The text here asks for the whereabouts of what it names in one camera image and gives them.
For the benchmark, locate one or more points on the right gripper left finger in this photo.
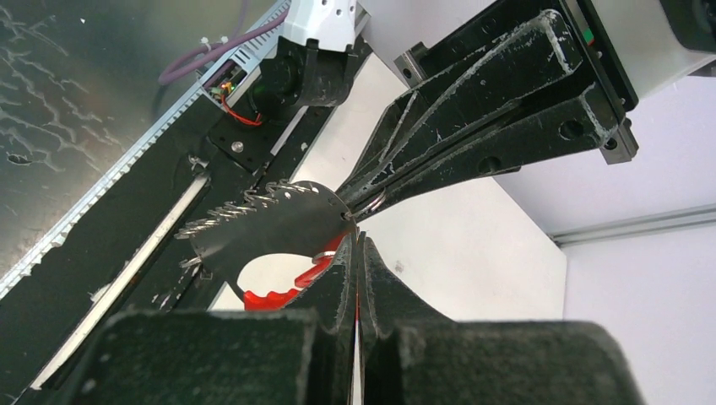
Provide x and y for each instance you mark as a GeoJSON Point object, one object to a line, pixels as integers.
{"type": "Point", "coordinates": [302, 354]}

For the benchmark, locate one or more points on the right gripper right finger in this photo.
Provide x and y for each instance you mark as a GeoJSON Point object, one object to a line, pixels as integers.
{"type": "Point", "coordinates": [413, 354]}

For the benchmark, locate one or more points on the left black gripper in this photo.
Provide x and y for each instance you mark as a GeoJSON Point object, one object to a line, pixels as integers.
{"type": "Point", "coordinates": [510, 87]}

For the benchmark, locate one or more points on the red grey keyring holder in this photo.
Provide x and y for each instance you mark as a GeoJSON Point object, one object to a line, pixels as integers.
{"type": "Point", "coordinates": [301, 218]}

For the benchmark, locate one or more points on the left circuit board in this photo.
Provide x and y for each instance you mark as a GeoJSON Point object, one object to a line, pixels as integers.
{"type": "Point", "coordinates": [222, 84]}

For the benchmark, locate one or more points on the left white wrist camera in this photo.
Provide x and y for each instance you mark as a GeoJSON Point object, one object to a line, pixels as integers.
{"type": "Point", "coordinates": [648, 49]}

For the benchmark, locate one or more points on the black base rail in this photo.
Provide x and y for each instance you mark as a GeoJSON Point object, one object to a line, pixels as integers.
{"type": "Point", "coordinates": [42, 310]}

